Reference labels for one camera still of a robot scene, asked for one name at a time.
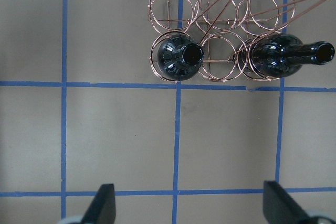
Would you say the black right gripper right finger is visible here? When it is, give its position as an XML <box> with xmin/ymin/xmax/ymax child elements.
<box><xmin>262</xmin><ymin>181</ymin><xmax>312</xmax><ymax>224</ymax></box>

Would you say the dark wine bottle rear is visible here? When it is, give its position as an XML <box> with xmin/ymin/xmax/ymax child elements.
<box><xmin>249</xmin><ymin>34</ymin><xmax>335</xmax><ymax>78</ymax></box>

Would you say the dark wine bottle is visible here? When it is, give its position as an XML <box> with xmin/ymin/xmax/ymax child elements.
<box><xmin>249</xmin><ymin>34</ymin><xmax>335</xmax><ymax>78</ymax></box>
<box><xmin>157</xmin><ymin>34</ymin><xmax>204</xmax><ymax>81</ymax></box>

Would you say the dark wine bottle front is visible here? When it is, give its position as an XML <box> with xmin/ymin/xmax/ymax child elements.
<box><xmin>157</xmin><ymin>34</ymin><xmax>204</xmax><ymax>81</ymax></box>

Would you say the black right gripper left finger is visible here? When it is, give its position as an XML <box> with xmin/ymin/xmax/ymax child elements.
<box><xmin>81</xmin><ymin>184</ymin><xmax>116</xmax><ymax>223</ymax></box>

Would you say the copper wire bottle basket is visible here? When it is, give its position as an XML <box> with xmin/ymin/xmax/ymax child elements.
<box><xmin>148</xmin><ymin>0</ymin><xmax>328</xmax><ymax>83</ymax></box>

